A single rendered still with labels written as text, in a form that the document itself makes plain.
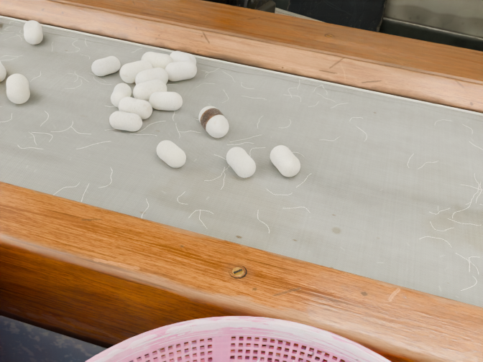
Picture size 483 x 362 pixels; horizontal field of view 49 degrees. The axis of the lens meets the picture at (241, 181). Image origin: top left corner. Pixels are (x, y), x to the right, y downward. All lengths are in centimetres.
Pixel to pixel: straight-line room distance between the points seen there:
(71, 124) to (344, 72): 31
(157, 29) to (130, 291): 40
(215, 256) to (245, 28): 38
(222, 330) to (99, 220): 12
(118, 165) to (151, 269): 15
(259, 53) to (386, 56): 15
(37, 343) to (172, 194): 15
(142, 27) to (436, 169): 38
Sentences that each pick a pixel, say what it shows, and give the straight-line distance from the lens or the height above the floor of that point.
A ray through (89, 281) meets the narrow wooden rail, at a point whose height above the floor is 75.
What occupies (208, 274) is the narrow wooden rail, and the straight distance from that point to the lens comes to 35.
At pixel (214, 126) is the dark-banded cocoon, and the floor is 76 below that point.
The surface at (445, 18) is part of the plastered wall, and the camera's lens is 262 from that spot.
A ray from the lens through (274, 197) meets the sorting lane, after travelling 45.
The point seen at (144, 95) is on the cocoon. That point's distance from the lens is 55.
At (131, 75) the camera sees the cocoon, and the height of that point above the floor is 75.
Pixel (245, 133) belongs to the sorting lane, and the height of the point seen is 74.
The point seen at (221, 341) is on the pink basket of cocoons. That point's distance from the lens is 33.
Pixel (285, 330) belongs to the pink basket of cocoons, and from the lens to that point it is 33.
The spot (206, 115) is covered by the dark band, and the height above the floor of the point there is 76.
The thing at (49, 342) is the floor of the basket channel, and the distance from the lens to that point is 44.
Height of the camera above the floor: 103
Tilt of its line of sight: 39 degrees down
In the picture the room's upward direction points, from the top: 6 degrees clockwise
